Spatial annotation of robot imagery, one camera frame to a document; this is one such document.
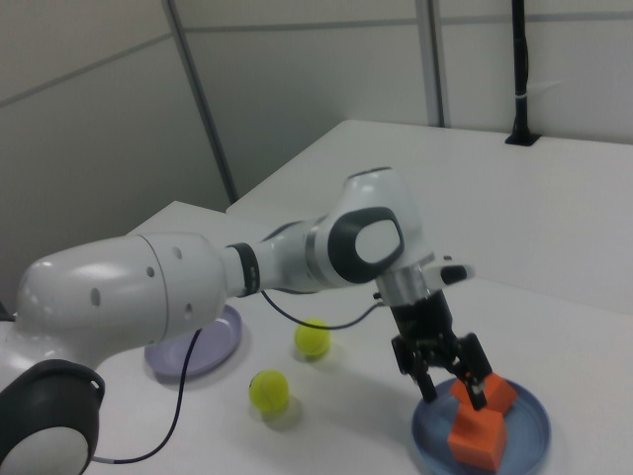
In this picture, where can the black pole with base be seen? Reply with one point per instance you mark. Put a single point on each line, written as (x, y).
(519, 74)

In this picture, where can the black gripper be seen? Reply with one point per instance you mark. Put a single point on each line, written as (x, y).
(423, 319)

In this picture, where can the grey partition post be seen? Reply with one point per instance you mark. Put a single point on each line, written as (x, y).
(436, 64)
(203, 99)

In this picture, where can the yellow tennis ball HEAD print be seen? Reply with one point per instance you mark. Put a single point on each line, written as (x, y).
(268, 391)

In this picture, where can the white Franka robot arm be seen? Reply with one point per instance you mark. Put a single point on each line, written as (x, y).
(123, 297)

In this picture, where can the orange foam cube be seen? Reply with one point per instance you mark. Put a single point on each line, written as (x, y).
(475, 440)
(499, 393)

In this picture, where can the purple plastic plate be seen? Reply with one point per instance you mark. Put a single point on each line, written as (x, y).
(212, 346)

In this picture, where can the blue plastic plate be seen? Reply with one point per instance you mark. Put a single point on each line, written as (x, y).
(529, 425)

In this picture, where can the plain yellow tennis ball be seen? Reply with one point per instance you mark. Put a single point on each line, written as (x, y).
(312, 338)

